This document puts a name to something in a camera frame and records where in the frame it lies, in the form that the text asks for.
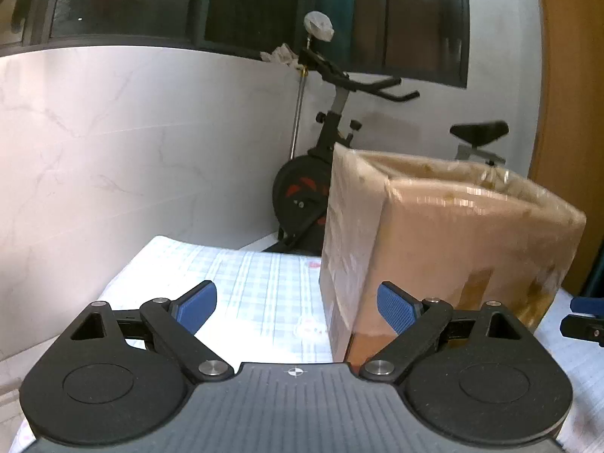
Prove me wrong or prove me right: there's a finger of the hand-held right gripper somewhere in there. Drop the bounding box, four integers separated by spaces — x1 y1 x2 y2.
561 295 604 343

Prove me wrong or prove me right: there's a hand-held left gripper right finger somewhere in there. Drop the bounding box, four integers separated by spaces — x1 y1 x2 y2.
359 281 522 383

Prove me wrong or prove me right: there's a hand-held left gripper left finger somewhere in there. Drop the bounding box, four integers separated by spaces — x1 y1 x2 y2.
70 280 235 383

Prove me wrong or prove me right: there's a cardboard box with plastic liner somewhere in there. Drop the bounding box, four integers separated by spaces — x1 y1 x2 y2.
318 146 587 362

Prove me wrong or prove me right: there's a blue plaid tablecloth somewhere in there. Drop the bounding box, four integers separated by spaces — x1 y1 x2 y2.
9 235 604 453

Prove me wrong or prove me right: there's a black exercise bike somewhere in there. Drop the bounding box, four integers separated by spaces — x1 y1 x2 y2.
262 49 510 256

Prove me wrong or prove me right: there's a wooden door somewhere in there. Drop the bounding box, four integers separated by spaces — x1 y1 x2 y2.
528 0 604 296

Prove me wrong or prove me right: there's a brass metal pole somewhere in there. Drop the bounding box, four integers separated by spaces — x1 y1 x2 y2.
289 33 314 159

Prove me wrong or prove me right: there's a crumpled white cloth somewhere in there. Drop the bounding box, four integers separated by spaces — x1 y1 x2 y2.
261 43 303 69

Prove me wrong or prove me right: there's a clear plastic bag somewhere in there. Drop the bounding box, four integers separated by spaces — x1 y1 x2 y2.
304 11 335 42

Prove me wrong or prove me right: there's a dark glass window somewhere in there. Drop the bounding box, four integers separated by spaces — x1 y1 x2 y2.
0 0 470 89

